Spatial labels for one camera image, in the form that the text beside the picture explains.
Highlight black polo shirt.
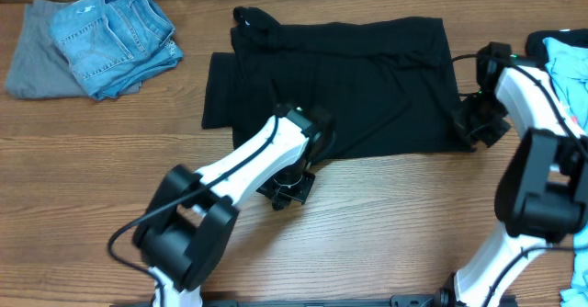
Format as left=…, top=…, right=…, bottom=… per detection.
left=201, top=6, right=469, bottom=159

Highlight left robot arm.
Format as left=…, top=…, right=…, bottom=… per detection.
left=132, top=104, right=334, bottom=306

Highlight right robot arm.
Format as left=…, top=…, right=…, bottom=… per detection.
left=435, top=42, right=587, bottom=306

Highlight black garment under blue shirt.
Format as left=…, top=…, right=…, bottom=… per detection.
left=525, top=28, right=587, bottom=64

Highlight light blue t-shirt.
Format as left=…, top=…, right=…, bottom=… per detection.
left=543, top=37, right=587, bottom=307

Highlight folded blue denim jeans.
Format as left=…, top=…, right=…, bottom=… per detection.
left=49, top=0, right=183, bottom=100

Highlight folded grey garment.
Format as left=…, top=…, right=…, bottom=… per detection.
left=5, top=0, right=163, bottom=99

